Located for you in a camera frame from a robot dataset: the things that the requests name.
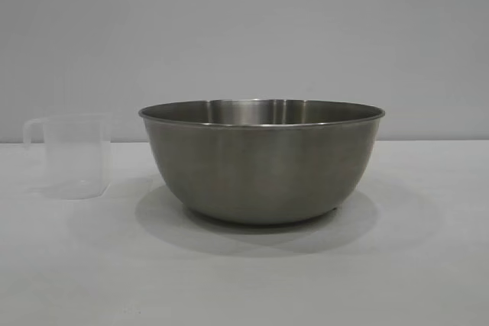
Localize stainless steel mixing bowl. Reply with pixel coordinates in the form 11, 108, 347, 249
138, 98, 387, 226

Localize clear plastic measuring cup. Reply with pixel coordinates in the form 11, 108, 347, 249
23, 113, 113, 201

